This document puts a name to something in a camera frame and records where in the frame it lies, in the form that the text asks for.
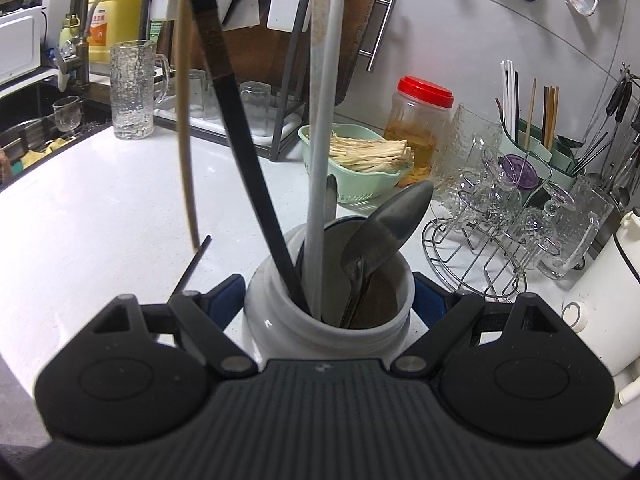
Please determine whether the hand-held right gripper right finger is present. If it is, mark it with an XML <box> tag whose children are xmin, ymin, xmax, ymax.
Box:
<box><xmin>390</xmin><ymin>272</ymin><xmax>561</xmax><ymax>376</ymax></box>

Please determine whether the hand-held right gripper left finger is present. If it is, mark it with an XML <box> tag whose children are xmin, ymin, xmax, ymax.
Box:
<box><xmin>90</xmin><ymin>275</ymin><xmax>251</xmax><ymax>380</ymax></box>

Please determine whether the stainless steel spoon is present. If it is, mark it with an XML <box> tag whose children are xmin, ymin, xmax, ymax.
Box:
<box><xmin>340</xmin><ymin>180</ymin><xmax>434</xmax><ymax>328</ymax></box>
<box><xmin>325</xmin><ymin>174</ymin><xmax>340</xmax><ymax>223</ymax></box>

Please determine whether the white ceramic mug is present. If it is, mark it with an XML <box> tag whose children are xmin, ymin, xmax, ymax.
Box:
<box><xmin>244</xmin><ymin>220</ymin><xmax>416</xmax><ymax>362</ymax></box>

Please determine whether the white chopstick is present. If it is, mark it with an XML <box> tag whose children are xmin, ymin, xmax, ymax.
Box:
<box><xmin>306</xmin><ymin>0</ymin><xmax>349</xmax><ymax>318</ymax></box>

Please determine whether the brown wooden chopstick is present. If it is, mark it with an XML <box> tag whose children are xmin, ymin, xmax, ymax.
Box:
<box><xmin>171</xmin><ymin>0</ymin><xmax>202</xmax><ymax>257</ymax></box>

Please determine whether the ivory chopstick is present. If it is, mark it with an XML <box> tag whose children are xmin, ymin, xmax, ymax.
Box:
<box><xmin>307</xmin><ymin>0</ymin><xmax>332</xmax><ymax>171</ymax></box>

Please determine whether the row of hanging kitchen utensils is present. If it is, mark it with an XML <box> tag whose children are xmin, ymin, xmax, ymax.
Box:
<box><xmin>570</xmin><ymin>67</ymin><xmax>640</xmax><ymax>211</ymax></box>

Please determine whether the set of stemmed glasses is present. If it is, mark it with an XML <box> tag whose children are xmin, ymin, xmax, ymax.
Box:
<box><xmin>457</xmin><ymin>145</ymin><xmax>581</xmax><ymax>271</ymax></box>

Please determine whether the green plastic basket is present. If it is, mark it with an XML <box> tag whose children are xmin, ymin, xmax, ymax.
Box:
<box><xmin>298</xmin><ymin>123</ymin><xmax>413</xmax><ymax>206</ymax></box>

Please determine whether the purple round lid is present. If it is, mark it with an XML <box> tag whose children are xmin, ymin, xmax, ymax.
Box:
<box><xmin>500</xmin><ymin>154</ymin><xmax>538</xmax><ymax>191</ymax></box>

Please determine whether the bundle of dried beige strips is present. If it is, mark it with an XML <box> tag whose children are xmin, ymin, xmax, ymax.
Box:
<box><xmin>327</xmin><ymin>132</ymin><xmax>415</xmax><ymax>173</ymax></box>

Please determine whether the textured glass pitcher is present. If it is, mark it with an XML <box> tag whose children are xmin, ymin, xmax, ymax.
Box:
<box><xmin>432</xmin><ymin>103</ymin><xmax>503</xmax><ymax>211</ymax></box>
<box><xmin>537</xmin><ymin>175</ymin><xmax>616</xmax><ymax>281</ymax></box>
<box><xmin>109</xmin><ymin>40</ymin><xmax>171</xmax><ymax>141</ymax></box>

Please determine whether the red-lidded plastic jar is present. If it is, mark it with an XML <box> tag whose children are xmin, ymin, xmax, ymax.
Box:
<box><xmin>384</xmin><ymin>76</ymin><xmax>455</xmax><ymax>186</ymax></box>

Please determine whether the white electric cooker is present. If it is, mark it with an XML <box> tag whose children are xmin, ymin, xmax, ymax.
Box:
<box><xmin>562</xmin><ymin>210</ymin><xmax>640</xmax><ymax>376</ymax></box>

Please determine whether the green utensil holder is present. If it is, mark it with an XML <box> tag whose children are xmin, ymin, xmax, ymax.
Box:
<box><xmin>497</xmin><ymin>117</ymin><xmax>591</xmax><ymax>178</ymax></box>

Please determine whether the small clear glass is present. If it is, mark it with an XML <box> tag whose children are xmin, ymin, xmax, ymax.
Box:
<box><xmin>186</xmin><ymin>69</ymin><xmax>208</xmax><ymax>120</ymax></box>
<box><xmin>202</xmin><ymin>75</ymin><xmax>236</xmax><ymax>123</ymax></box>
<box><xmin>239</xmin><ymin>81</ymin><xmax>273</xmax><ymax>135</ymax></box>

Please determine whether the small white patterned cup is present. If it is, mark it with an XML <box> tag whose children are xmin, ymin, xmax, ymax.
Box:
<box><xmin>617</xmin><ymin>372</ymin><xmax>640</xmax><ymax>407</ymax></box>

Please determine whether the bundle of assorted chopsticks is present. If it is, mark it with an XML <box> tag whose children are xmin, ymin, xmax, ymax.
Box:
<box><xmin>500</xmin><ymin>60</ymin><xmax>560</xmax><ymax>151</ymax></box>

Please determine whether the black kitchen sink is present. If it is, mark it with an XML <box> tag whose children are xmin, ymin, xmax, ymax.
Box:
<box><xmin>0</xmin><ymin>80</ymin><xmax>113</xmax><ymax>191</ymax></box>

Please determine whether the yellow cloth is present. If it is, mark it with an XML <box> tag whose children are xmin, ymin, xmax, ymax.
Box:
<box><xmin>22</xmin><ymin>135</ymin><xmax>71</xmax><ymax>167</ymax></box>

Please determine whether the clear wine glass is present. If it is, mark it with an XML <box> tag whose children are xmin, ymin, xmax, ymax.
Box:
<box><xmin>52</xmin><ymin>96</ymin><xmax>83</xmax><ymax>137</ymax></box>

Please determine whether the black sink drain rack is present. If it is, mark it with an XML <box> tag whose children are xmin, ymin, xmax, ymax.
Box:
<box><xmin>15</xmin><ymin>115</ymin><xmax>87</xmax><ymax>157</ymax></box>

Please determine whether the wooden cutting board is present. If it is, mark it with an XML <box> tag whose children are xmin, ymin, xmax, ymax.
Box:
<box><xmin>220</xmin><ymin>0</ymin><xmax>401</xmax><ymax>106</ymax></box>

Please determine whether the dark tall kitchen faucet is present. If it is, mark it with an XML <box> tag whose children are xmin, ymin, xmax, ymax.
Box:
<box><xmin>22</xmin><ymin>0</ymin><xmax>94</xmax><ymax>87</ymax></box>

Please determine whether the yellow detergent jug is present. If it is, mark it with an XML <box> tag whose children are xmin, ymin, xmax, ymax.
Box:
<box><xmin>88</xmin><ymin>0</ymin><xmax>143</xmax><ymax>63</ymax></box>

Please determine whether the small pale green bottle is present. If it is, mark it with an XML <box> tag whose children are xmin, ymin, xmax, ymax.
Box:
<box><xmin>59</xmin><ymin>14</ymin><xmax>81</xmax><ymax>52</ymax></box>

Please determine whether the chrome curved faucet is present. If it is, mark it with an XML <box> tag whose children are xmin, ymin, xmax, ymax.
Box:
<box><xmin>86</xmin><ymin>0</ymin><xmax>146</xmax><ymax>43</ymax></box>

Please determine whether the white countertop appliance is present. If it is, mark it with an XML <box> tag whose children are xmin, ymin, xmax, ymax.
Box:
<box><xmin>0</xmin><ymin>5</ymin><xmax>46</xmax><ymax>86</ymax></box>

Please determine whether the wire glass rack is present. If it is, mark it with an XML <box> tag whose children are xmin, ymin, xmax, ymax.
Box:
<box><xmin>421</xmin><ymin>215</ymin><xmax>528</xmax><ymax>303</ymax></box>

